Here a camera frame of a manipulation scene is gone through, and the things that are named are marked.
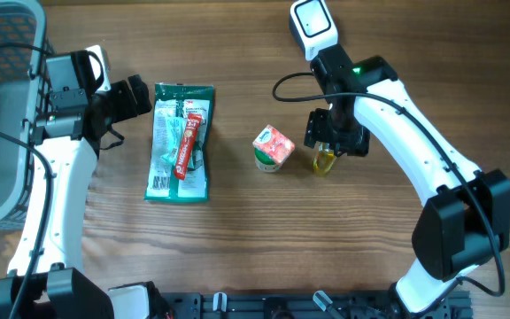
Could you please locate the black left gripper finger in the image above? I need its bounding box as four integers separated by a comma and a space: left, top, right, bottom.
127, 74, 152, 115
108, 81, 136, 123

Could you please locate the green 3M gloves package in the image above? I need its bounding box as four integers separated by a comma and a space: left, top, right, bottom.
143, 83, 214, 203

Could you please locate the yellow oil bottle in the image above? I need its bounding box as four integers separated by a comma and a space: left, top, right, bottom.
313, 143, 336, 176

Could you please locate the white wet wipe sachet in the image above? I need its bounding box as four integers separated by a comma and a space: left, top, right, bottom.
161, 117, 186, 165

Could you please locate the red Nescafe coffee sachet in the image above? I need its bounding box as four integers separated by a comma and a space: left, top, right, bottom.
174, 113, 203, 180

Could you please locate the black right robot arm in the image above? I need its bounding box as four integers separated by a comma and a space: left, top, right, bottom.
305, 44, 510, 317

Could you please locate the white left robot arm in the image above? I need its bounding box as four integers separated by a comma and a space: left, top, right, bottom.
0, 45, 151, 318

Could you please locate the white barcode scanner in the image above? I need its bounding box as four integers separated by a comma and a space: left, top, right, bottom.
289, 0, 338, 61

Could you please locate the dark grey plastic basket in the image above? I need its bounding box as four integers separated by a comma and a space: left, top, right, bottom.
0, 0, 54, 230

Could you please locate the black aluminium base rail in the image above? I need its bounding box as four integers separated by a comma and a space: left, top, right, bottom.
148, 290, 474, 319

